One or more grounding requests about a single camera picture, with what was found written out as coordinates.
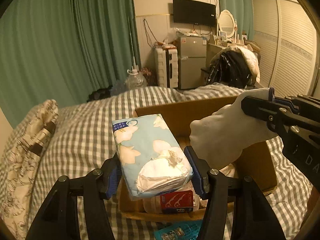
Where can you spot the wide green curtain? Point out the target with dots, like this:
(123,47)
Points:
(62,37)

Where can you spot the teal blister packet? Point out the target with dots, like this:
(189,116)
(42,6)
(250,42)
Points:
(175,231)

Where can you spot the white oval mirror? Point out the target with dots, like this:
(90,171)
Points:
(226,21)

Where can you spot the silver small fridge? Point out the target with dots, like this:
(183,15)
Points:
(191,62)

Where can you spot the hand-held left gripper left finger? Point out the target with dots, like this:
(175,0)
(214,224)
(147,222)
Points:
(113,178)

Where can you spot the blue floral tissue pack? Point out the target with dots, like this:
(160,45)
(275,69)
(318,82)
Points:
(150,150)

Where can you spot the cardboard box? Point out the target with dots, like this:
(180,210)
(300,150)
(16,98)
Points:
(190,112)

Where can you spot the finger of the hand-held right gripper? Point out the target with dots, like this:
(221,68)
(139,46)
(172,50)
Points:
(290,103)
(260,110)

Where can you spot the large clear water bottle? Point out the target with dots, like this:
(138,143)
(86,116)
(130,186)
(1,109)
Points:
(135,80)

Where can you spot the dark cloth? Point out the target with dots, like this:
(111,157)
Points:
(100,95)

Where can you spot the wall television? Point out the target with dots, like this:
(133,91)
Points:
(193,11)

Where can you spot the dressing table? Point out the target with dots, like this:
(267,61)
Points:
(213,51)

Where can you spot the white pole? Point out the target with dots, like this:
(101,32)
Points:
(132,45)

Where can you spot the grey checked bed blanket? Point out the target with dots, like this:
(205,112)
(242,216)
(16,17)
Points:
(82,135)

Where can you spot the white puffer jacket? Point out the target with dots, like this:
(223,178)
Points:
(250,60)

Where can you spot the red floss pick packet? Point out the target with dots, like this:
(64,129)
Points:
(176,201)

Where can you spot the black jacket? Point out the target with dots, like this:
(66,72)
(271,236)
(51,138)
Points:
(232,67)

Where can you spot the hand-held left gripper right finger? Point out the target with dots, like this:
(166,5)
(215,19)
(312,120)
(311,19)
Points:
(200,182)

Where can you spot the white louvred wardrobe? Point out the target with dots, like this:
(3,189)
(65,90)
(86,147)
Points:
(287,47)

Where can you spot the floral pillow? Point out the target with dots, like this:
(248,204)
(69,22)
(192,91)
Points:
(22,155)

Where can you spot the clear plastic bags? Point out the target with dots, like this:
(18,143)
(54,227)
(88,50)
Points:
(175,36)

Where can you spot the white cloth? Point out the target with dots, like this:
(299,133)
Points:
(220,135)

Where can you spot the white suitcase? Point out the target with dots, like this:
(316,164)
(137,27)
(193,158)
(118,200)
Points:
(162,67)

